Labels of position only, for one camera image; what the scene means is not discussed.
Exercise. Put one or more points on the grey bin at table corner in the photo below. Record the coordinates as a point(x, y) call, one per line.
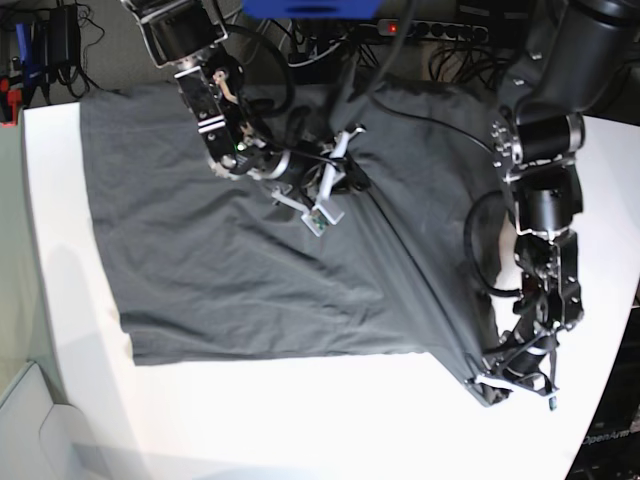
point(44, 440)

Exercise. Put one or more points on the blue box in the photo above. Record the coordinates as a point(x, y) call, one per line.
point(311, 9)

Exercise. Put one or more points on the black power strip red switch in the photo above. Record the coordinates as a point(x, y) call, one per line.
point(447, 31)

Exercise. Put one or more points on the grey t-shirt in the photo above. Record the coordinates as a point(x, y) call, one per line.
point(204, 268)

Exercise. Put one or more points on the red clamp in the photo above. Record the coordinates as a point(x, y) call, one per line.
point(11, 100)

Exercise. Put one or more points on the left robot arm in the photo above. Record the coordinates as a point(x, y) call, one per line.
point(536, 137)

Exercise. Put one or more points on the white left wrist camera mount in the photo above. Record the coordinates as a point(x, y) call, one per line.
point(523, 367)

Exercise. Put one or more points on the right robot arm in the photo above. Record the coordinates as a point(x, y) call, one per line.
point(245, 138)

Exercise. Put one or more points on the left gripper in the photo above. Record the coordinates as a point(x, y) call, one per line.
point(540, 337)

